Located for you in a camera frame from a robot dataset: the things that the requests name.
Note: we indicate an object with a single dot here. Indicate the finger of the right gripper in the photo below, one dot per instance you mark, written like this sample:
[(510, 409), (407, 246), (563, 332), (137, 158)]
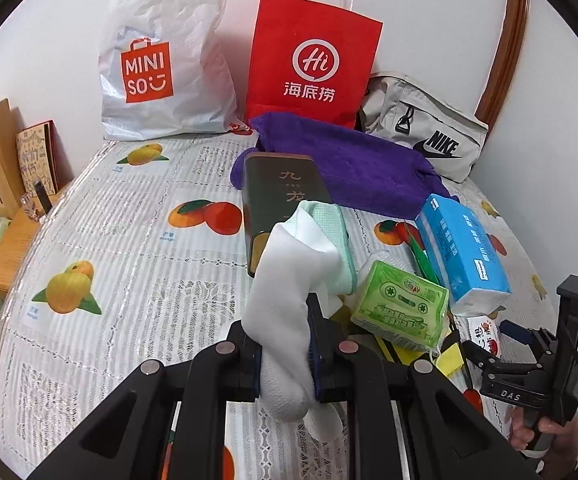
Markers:
[(516, 332)]

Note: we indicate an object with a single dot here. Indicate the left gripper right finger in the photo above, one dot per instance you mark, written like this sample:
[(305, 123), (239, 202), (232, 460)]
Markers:
[(342, 369)]

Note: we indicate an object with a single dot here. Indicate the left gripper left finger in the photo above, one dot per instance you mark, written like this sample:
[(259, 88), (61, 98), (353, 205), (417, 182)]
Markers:
[(230, 370)]

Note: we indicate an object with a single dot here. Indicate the blue tissue pack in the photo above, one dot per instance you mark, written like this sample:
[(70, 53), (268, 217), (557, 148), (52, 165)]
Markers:
[(462, 256)]

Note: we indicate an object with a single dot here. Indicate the yellow sponge cloth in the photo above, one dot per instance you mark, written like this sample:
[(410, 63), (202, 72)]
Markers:
[(448, 359)]

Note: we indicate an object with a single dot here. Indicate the green tissue pack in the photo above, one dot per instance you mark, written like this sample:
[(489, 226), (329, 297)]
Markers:
[(401, 308)]

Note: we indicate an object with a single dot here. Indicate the white sock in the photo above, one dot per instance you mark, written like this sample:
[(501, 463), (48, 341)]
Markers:
[(307, 253)]

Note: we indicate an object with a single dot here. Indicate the green wet wipe sachet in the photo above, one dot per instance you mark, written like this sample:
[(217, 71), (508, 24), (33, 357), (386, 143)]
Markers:
[(422, 260)]

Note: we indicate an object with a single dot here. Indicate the right hand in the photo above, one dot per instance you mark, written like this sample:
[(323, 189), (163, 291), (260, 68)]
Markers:
[(561, 458)]

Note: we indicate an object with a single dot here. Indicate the small red white packet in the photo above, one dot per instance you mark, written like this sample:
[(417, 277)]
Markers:
[(482, 331)]

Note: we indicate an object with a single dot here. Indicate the dark green tea tin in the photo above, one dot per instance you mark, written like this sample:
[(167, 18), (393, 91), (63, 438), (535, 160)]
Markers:
[(272, 187)]

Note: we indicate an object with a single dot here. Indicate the purple towel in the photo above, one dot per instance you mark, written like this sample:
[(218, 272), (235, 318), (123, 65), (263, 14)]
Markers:
[(360, 171)]

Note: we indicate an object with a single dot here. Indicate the wooden nightstand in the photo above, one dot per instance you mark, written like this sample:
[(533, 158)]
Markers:
[(14, 246)]

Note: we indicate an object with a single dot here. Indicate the grey Nike bag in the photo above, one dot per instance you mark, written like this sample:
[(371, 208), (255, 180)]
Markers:
[(397, 109)]

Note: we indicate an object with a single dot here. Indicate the white Miniso plastic bag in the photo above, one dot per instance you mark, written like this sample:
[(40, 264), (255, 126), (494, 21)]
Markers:
[(162, 71)]

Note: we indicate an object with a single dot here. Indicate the red paper shopping bag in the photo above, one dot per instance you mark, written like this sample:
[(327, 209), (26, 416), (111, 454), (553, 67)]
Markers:
[(311, 59)]

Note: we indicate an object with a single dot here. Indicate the wooden door frame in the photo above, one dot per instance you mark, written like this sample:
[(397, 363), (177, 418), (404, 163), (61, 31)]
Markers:
[(504, 63)]

